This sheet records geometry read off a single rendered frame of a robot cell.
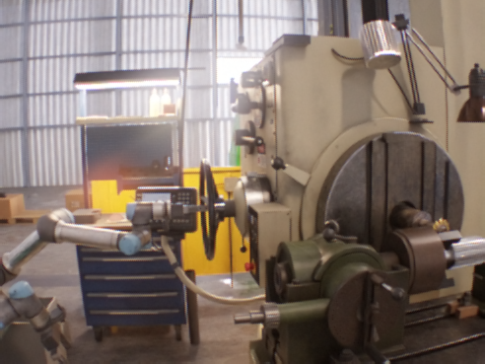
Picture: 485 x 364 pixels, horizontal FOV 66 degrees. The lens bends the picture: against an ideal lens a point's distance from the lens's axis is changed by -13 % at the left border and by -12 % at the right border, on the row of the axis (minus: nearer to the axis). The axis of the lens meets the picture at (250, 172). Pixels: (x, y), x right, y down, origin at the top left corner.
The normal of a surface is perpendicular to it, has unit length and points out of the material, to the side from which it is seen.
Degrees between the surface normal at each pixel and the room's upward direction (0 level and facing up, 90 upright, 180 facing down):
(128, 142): 90
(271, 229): 90
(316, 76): 90
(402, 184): 90
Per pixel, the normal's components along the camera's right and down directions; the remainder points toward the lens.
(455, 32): 0.20, 0.09
